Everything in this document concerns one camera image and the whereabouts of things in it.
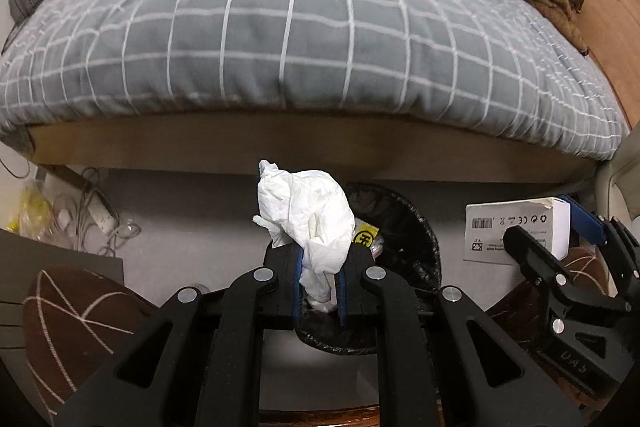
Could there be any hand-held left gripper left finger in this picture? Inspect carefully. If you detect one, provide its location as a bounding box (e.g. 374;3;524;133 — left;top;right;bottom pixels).
52;247;303;427

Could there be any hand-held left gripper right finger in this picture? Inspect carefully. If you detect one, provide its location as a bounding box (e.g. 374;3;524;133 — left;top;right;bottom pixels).
337;244;583;427

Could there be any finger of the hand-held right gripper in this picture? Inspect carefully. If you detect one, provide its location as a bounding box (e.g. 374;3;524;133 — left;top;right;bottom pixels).
501;224;633;323
559;194;640;293

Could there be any white cardboard box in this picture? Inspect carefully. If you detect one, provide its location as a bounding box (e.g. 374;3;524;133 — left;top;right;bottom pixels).
462;198;571;267

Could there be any yellow and white snack packet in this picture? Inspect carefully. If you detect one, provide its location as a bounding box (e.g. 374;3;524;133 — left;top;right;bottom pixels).
352;227;383;258

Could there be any white tissue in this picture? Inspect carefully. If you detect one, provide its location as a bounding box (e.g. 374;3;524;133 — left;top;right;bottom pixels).
251;159;357;314

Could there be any black-lined trash bin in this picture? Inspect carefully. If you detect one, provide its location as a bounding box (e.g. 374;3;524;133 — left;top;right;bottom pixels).
295;182;443;355

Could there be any brown patterned round rug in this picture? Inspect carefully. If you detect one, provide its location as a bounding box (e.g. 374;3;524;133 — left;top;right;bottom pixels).
22;247;616;427

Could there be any grey checked bed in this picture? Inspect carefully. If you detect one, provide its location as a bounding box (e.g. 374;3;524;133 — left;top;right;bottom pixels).
0;0;631;162

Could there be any yellow plastic bag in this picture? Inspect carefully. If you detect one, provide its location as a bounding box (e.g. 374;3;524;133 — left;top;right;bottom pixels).
7;179;53;240

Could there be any wooden bed frame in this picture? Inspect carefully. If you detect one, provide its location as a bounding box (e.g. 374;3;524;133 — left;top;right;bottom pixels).
25;107;601;185

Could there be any white power strip with cables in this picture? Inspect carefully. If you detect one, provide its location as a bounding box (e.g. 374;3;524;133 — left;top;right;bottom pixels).
50;167;143;258

